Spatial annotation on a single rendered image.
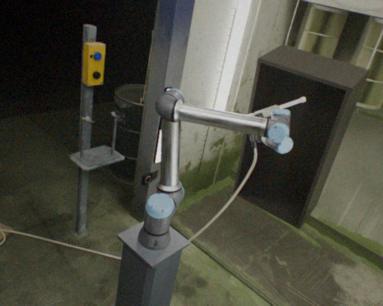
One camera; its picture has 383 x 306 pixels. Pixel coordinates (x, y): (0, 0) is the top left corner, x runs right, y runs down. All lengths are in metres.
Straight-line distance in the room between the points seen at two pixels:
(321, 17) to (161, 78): 1.64
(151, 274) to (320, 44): 2.51
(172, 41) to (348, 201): 2.22
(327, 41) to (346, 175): 1.27
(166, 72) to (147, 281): 1.38
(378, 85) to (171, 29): 1.85
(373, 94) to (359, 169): 0.74
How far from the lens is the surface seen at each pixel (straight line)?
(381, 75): 3.42
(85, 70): 2.34
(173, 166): 1.99
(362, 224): 3.63
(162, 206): 1.94
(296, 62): 2.41
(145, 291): 2.19
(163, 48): 2.55
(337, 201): 3.67
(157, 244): 2.05
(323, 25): 3.56
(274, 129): 1.63
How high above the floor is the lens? 2.07
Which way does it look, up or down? 27 degrees down
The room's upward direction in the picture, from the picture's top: 12 degrees clockwise
